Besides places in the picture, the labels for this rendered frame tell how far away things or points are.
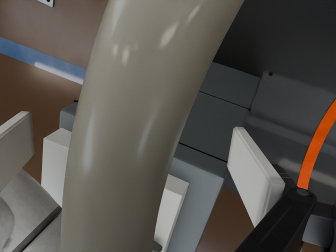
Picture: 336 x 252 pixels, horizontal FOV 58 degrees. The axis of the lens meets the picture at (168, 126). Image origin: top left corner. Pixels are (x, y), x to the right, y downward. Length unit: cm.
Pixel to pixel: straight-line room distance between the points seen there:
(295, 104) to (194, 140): 74
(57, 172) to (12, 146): 55
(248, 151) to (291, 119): 123
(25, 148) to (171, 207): 47
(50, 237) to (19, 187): 10
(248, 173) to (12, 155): 13
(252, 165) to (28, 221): 46
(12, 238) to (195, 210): 36
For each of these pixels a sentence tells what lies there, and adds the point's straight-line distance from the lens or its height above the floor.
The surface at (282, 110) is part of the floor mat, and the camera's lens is 138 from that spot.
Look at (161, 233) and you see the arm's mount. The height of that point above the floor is 85.
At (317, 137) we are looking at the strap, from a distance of 143.
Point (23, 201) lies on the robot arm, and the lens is 57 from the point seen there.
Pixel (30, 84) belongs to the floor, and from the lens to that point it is 195.
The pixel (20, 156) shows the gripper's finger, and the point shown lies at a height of 120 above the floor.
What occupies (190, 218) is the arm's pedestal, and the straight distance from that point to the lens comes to 71.
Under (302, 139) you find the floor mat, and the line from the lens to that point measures 143.
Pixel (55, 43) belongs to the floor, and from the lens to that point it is 175.
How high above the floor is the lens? 131
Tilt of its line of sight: 58 degrees down
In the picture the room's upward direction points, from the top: 138 degrees counter-clockwise
